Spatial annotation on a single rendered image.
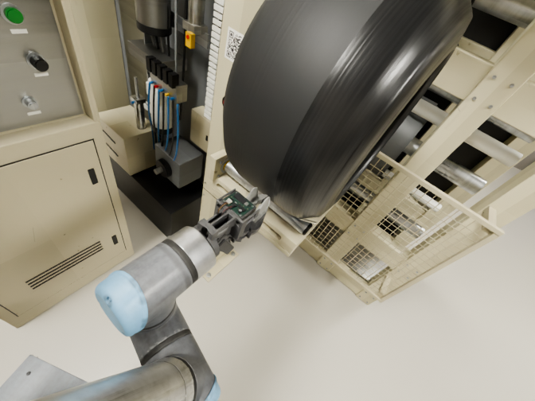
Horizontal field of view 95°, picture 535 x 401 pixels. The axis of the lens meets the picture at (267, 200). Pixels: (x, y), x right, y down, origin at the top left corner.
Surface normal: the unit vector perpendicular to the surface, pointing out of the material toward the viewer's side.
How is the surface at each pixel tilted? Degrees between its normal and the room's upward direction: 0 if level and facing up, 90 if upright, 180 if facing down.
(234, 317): 0
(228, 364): 0
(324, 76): 63
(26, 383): 0
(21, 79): 90
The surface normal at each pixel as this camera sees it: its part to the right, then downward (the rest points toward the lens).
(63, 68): 0.75, 0.61
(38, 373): 0.27, -0.64
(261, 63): -0.47, 0.21
